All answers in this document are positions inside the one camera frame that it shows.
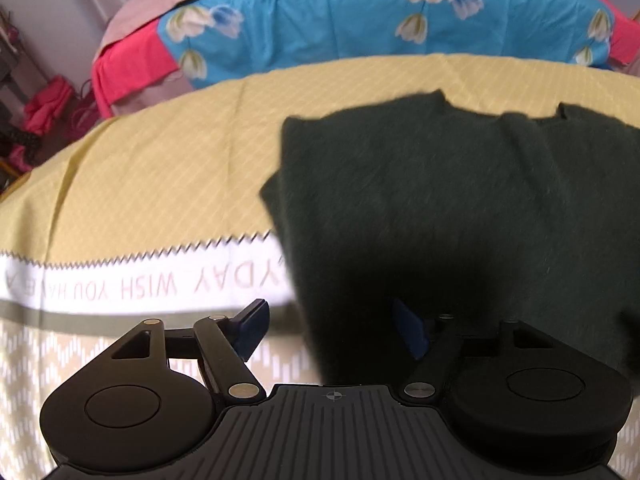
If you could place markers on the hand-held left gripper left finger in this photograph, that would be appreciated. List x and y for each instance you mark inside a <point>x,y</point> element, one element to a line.
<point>252,329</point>

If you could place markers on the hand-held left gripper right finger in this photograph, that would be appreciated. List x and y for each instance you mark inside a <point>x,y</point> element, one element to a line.
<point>411,332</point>

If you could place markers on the dark green sweater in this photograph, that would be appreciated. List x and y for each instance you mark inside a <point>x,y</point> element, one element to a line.
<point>425,210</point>

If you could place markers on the dark hanging clothes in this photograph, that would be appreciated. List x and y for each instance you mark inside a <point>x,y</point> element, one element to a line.
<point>20,137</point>

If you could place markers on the red clothes pile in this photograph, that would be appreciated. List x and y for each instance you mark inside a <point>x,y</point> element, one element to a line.
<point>47,105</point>

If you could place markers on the yellow patterned blanket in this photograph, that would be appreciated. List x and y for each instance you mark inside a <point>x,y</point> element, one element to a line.
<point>150,185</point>

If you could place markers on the blue floral quilt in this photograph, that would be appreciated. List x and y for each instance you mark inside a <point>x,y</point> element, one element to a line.
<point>325,20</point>

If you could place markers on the pink blanket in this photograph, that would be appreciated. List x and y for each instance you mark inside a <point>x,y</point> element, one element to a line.
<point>150,5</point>

